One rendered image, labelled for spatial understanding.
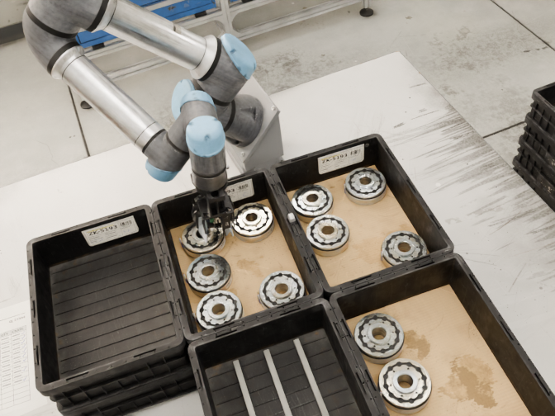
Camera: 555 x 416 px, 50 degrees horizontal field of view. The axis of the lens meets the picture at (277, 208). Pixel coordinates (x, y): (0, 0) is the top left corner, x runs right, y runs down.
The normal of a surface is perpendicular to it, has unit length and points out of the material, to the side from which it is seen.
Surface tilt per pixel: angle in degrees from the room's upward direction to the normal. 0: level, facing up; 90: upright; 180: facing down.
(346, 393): 0
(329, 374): 0
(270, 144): 90
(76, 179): 0
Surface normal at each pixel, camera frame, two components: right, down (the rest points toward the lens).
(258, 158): 0.44, 0.66
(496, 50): -0.10, -0.64
